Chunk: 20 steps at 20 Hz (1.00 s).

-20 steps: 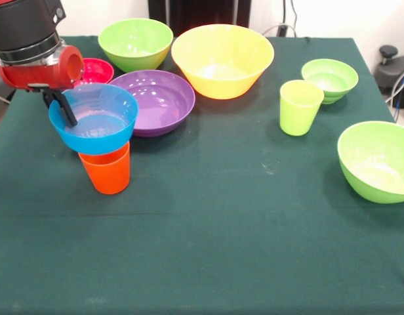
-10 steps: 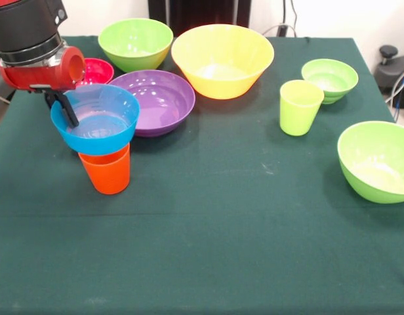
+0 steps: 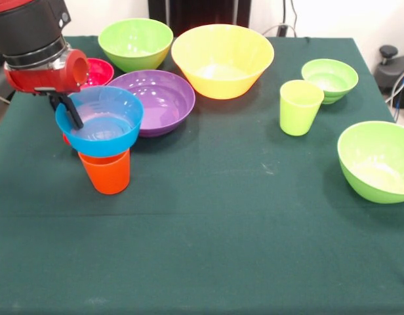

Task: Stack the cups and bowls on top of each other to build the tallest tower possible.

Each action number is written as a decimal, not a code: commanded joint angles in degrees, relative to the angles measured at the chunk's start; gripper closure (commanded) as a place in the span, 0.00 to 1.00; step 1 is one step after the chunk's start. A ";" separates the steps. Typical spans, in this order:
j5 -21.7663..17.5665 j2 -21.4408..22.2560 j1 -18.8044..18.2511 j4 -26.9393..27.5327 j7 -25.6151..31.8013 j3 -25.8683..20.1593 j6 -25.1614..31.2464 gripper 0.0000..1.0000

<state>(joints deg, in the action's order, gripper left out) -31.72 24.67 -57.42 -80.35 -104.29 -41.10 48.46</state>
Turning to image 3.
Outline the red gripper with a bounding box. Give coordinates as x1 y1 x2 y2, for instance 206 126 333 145
4 49 90 129

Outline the blue bowl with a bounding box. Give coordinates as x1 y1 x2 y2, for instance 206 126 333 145
54 85 144 157

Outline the orange cup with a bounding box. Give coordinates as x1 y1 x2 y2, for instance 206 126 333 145
77 148 131 196

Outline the pink bowl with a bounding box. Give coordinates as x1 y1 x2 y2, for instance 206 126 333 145
80 58 115 90

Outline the grey chair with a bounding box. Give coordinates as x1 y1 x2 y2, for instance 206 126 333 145
0 65 14 102

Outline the large light green bowl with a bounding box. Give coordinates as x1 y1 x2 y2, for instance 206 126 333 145
97 18 174 74
336 120 404 205

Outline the purple bowl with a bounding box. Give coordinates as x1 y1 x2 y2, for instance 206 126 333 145
108 69 196 138

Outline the large yellow bowl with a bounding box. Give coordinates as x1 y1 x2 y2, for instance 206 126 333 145
171 24 275 100

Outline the dark green tablecloth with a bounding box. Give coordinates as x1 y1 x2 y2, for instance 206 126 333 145
0 35 404 315

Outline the yellow-green cup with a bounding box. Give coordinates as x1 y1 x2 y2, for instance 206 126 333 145
279 79 325 137

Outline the small green bowl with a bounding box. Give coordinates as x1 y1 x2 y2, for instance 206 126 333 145
300 58 359 105

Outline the black knobbed stand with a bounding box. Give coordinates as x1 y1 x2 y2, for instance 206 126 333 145
375 45 404 109

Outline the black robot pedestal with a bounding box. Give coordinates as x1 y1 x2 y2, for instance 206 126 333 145
148 0 252 37

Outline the blue cable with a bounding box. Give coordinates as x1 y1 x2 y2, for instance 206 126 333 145
393 77 404 123

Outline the grey cable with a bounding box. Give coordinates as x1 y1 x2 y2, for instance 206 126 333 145
384 66 404 103

